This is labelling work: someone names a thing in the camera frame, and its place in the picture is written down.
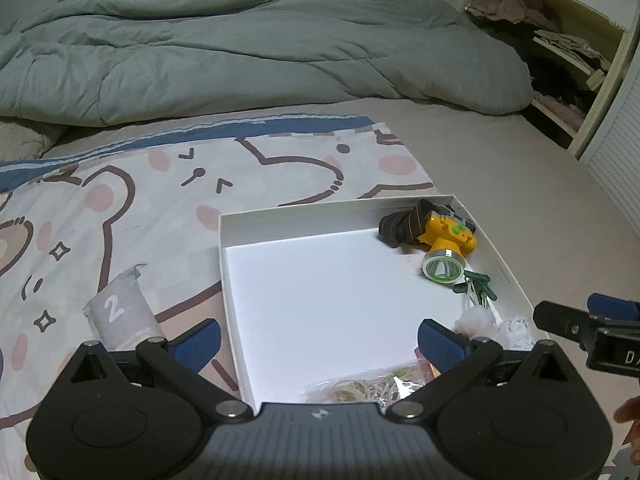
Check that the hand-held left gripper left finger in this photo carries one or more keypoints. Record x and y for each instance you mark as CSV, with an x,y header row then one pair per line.
x,y
197,347

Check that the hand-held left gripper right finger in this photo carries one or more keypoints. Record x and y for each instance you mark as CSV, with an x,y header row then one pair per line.
x,y
442,347

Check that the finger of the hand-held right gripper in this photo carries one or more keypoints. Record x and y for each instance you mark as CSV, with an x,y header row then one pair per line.
x,y
612,307
560,317

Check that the colourful playing card box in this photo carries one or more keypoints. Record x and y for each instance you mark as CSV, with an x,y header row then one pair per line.
x,y
429,367

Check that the grey numbered packet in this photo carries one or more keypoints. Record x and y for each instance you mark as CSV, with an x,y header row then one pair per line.
x,y
120,310

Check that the white cardboard box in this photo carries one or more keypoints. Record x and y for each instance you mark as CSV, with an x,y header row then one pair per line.
x,y
325,300

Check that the person's right hand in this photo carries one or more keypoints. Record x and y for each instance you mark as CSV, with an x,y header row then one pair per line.
x,y
631,425

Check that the white fluffy pompom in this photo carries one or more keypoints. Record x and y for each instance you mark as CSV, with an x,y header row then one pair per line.
x,y
475,321

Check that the green and white plastic stems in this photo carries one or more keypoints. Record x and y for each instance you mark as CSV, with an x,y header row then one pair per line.
x,y
477,287

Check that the clear bag of rubber bands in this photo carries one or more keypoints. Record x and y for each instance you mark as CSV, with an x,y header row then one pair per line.
x,y
350,390

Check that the white louvered door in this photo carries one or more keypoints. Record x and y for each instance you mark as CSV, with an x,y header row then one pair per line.
x,y
620,160

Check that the bear printed bed sheet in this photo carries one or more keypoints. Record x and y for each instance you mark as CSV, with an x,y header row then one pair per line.
x,y
150,185

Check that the cream open shelf unit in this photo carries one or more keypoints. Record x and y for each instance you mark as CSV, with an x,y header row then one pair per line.
x,y
606,95

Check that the pile of clothes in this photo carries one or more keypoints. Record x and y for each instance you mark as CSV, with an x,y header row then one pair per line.
x,y
550,75

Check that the beige fleece blanket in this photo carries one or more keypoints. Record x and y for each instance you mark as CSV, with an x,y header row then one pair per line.
x,y
25,140

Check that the grey quilted duvet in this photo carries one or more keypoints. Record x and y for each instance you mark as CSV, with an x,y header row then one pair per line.
x,y
250,50

